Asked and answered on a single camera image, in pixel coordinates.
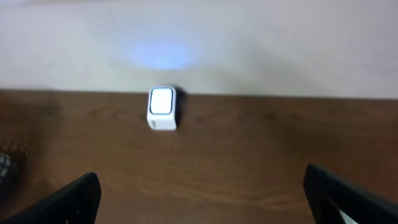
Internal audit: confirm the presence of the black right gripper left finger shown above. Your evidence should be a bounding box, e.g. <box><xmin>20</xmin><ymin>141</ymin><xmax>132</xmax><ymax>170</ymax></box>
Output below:
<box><xmin>2</xmin><ymin>172</ymin><xmax>101</xmax><ymax>224</ymax></box>

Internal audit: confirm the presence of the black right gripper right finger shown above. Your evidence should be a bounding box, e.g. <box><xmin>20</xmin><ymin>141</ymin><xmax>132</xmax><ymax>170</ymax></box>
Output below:
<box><xmin>303</xmin><ymin>164</ymin><xmax>397</xmax><ymax>224</ymax></box>

